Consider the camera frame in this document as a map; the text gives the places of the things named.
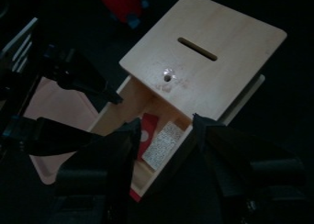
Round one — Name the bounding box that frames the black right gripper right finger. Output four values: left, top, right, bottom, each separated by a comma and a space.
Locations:
192, 112, 311, 224

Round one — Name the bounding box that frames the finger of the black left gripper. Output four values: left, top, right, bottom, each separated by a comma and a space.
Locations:
23, 117, 105, 157
49, 45, 126, 106

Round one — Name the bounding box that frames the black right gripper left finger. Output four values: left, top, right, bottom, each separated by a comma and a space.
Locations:
49, 117, 142, 224

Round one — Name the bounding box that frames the wooden drawer with red front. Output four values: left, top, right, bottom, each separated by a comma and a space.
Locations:
87, 75, 198, 203

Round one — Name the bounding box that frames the pink plastic tray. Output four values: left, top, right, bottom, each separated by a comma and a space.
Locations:
23, 76, 102, 185

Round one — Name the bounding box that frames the red card with white dot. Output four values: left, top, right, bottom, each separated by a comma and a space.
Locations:
137, 112, 161, 162

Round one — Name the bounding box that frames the red ribbed plastic cup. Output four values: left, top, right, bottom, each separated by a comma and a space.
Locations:
93, 0, 144, 24

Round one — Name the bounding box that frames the wooden box with slot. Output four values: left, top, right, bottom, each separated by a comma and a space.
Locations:
120, 0, 289, 126

